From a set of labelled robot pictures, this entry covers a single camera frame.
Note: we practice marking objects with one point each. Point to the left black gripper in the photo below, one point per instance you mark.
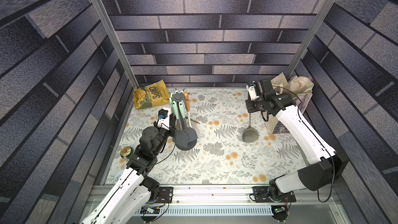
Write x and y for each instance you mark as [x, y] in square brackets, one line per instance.
[172, 130]

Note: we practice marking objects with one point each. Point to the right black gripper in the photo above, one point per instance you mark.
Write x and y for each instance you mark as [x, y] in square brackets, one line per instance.
[253, 106]

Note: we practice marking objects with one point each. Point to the grey utensil rack stand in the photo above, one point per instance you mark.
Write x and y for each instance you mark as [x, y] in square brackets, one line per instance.
[178, 96]

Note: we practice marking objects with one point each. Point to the green handle grey spoon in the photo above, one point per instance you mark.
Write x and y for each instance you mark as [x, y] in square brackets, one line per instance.
[250, 134]

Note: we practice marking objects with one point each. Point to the green handle cream utensil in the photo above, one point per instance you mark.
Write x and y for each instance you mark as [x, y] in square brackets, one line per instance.
[176, 112]

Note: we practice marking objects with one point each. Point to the green handle grey turner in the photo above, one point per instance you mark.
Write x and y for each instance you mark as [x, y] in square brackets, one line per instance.
[185, 139]

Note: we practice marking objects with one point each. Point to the wooden handle white spatula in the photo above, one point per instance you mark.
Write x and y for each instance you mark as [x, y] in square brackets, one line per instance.
[191, 123]

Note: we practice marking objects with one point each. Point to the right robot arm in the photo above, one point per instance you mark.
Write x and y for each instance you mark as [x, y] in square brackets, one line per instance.
[324, 164]

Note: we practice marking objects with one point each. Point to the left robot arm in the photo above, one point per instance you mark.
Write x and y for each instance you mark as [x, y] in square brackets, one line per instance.
[134, 188]

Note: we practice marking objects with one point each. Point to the yellow chips bag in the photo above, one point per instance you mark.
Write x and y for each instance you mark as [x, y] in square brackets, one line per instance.
[153, 95]

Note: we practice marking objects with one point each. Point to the canvas tote bag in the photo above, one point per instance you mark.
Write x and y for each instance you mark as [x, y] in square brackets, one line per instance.
[300, 88]

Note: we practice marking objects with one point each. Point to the green drink can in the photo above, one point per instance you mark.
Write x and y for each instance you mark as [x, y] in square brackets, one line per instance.
[126, 153]

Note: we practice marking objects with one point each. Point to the left circuit board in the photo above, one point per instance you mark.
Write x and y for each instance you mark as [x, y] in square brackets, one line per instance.
[150, 210]

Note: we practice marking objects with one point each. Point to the circuit board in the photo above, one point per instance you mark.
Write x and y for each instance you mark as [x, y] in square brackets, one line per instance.
[280, 213]
[150, 210]

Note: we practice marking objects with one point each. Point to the right circuit board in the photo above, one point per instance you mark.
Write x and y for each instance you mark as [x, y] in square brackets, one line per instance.
[280, 213]

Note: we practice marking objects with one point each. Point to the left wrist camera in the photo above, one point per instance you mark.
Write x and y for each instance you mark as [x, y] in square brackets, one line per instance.
[164, 116]

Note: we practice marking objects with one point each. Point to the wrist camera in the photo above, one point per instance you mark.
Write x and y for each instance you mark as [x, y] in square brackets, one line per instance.
[164, 116]
[251, 89]

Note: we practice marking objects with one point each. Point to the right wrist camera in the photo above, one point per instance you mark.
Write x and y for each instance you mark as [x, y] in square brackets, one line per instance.
[251, 89]

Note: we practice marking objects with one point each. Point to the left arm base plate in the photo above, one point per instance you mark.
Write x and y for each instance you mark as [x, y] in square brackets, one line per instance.
[164, 196]

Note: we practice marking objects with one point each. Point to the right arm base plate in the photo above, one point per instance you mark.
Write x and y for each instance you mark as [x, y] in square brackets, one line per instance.
[262, 194]

